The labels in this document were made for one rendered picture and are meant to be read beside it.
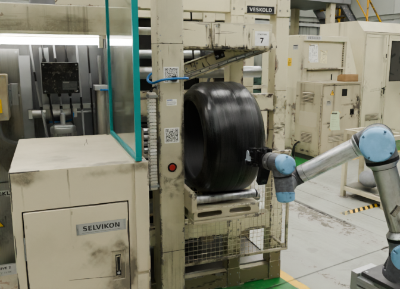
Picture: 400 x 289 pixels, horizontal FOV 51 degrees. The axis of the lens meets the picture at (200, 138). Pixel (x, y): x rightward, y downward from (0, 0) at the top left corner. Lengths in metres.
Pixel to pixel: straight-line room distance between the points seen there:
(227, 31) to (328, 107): 4.60
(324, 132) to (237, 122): 4.95
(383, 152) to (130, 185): 0.87
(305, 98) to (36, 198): 5.96
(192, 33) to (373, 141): 1.17
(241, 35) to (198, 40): 0.26
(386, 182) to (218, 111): 0.78
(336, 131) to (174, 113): 5.21
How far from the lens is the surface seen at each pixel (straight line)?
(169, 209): 2.13
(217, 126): 1.92
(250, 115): 1.99
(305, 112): 6.96
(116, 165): 1.30
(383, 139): 1.59
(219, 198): 2.12
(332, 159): 1.77
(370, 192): 5.10
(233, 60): 2.55
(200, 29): 2.34
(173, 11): 2.03
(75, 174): 1.29
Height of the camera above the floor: 1.57
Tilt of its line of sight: 10 degrees down
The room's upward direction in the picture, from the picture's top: straight up
